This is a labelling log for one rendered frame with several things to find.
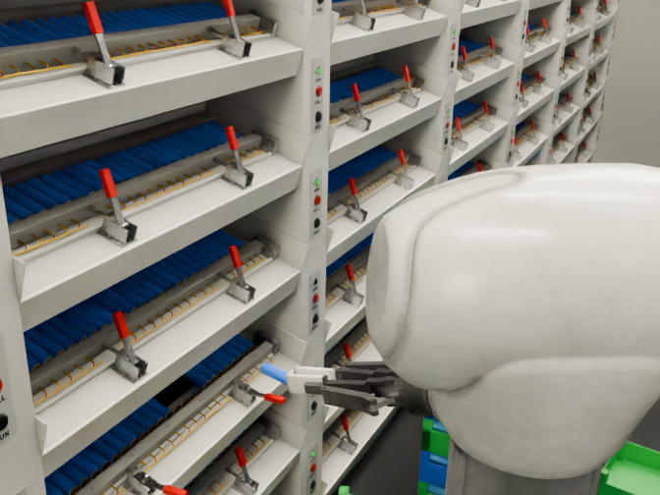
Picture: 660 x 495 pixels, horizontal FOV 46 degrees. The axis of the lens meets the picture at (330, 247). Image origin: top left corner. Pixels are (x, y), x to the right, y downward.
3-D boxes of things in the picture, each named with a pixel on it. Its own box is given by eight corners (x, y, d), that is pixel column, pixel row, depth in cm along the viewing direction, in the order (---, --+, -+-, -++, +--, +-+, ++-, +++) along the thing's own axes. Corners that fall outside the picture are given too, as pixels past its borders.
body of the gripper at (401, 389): (444, 352, 110) (384, 349, 114) (423, 379, 103) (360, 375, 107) (451, 398, 112) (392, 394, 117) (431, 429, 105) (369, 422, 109)
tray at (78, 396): (295, 290, 140) (316, 226, 133) (37, 483, 89) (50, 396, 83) (205, 240, 145) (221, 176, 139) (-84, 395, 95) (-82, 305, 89)
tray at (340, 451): (415, 383, 219) (433, 346, 212) (315, 514, 169) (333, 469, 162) (355, 349, 225) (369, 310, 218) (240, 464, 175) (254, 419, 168)
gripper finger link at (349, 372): (398, 373, 110) (402, 368, 111) (332, 365, 116) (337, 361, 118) (402, 397, 111) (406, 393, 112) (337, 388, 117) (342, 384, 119)
